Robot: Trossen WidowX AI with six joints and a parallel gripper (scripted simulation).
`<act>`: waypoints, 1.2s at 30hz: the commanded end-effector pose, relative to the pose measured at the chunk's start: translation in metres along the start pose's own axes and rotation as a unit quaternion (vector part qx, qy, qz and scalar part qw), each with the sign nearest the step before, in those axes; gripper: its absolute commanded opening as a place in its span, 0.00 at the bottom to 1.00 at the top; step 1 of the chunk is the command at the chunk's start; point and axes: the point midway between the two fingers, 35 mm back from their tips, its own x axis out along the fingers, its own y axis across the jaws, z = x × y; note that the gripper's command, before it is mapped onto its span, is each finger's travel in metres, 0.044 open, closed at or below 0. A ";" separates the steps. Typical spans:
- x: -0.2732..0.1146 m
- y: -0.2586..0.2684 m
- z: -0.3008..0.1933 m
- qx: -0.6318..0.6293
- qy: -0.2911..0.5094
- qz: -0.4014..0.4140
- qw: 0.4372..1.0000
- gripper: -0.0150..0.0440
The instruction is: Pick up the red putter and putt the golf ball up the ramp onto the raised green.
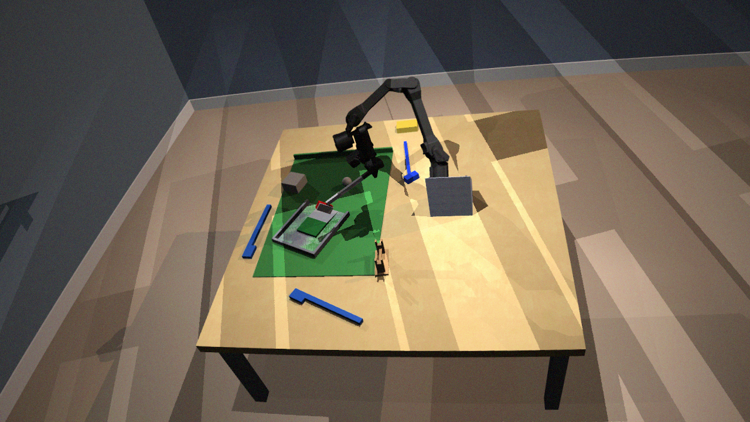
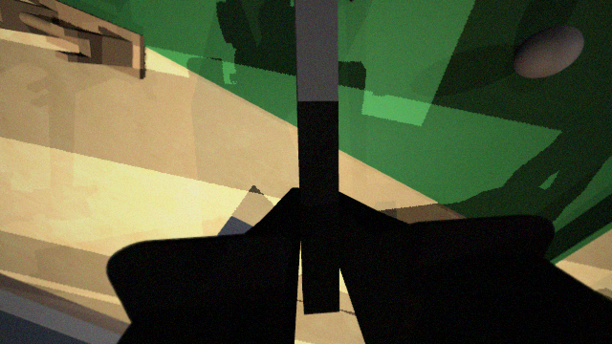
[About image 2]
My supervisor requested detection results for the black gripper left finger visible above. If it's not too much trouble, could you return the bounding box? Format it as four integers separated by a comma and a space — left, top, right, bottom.
106, 187, 301, 344

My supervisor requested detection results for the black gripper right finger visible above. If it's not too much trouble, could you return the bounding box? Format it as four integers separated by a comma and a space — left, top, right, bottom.
339, 192, 555, 344

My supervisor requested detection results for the green putting mat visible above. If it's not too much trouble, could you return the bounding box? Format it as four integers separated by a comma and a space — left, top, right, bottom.
57, 0, 612, 233

